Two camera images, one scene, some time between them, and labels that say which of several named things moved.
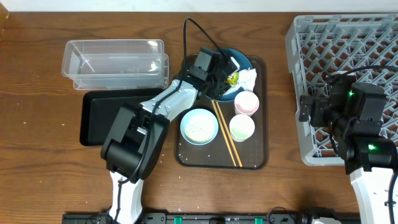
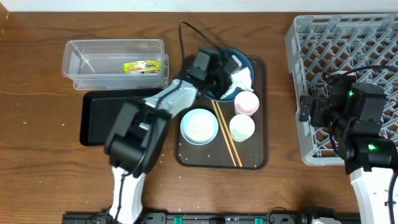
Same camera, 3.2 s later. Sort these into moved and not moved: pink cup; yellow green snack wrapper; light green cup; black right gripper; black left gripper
Moved: yellow green snack wrapper
Not moved: pink cup; light green cup; black right gripper; black left gripper
